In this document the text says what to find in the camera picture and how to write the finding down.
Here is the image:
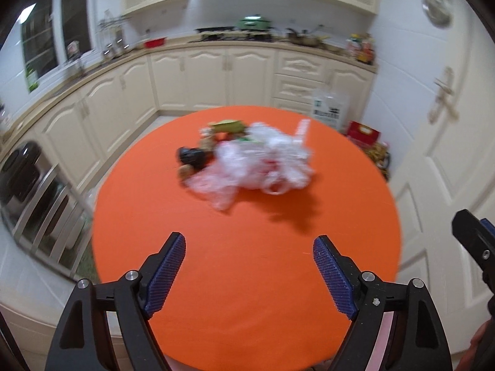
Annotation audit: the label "green bottle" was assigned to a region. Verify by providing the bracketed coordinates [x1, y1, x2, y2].
[25, 67, 40, 93]

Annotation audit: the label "pinkish clear plastic wrapper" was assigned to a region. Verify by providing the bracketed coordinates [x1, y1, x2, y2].
[186, 167, 248, 213]

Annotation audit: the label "dark kitchen window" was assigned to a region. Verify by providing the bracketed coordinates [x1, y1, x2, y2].
[19, 0, 94, 86]

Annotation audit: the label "wall utensil rack with ladles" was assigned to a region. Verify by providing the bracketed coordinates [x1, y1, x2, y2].
[97, 11, 131, 57]

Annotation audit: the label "green cooking pot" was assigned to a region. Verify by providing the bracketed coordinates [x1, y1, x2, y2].
[237, 15, 274, 32]

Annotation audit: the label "clear plastic bag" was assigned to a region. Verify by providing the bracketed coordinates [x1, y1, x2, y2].
[214, 121, 317, 196]

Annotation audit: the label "black gas stove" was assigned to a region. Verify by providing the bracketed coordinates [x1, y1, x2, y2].
[195, 27, 276, 42]

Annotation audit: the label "cream base kitchen cabinets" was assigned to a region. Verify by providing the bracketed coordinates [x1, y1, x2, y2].
[0, 41, 378, 275]

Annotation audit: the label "brass door handle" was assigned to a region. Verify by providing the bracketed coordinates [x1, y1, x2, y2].
[427, 66, 460, 123]

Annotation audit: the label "red box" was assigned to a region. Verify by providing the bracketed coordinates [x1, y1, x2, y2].
[345, 121, 382, 148]

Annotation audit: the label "orange covered round table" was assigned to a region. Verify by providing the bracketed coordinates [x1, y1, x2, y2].
[92, 105, 403, 371]

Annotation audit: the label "cream cabinet drawer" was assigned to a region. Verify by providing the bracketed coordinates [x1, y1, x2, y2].
[273, 77, 324, 102]
[276, 51, 326, 80]
[271, 98, 315, 113]

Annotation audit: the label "clear printed rice bag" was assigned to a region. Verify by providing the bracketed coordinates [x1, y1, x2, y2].
[311, 89, 349, 132]

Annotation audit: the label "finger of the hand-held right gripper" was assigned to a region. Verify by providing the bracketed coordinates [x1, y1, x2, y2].
[452, 209, 495, 291]

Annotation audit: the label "cluster of condiment bottles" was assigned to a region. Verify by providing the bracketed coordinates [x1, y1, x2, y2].
[345, 33, 377, 65]

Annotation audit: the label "green snack packet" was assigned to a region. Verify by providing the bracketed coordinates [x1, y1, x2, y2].
[211, 120, 247, 134]

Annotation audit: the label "beige scrap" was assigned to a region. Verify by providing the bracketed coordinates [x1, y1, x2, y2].
[198, 125, 216, 150]

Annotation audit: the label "steel wok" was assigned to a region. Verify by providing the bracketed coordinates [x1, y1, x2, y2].
[286, 28, 322, 47]

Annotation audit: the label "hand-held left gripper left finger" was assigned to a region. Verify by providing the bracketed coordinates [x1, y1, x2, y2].
[44, 232, 187, 371]

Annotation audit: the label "stainless built-in appliance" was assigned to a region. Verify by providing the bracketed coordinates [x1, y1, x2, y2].
[0, 139, 96, 279]

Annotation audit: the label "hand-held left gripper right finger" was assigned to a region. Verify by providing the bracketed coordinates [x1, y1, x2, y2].
[312, 235, 453, 371]

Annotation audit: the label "cream panelled door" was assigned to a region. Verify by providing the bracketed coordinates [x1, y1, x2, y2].
[381, 0, 495, 360]

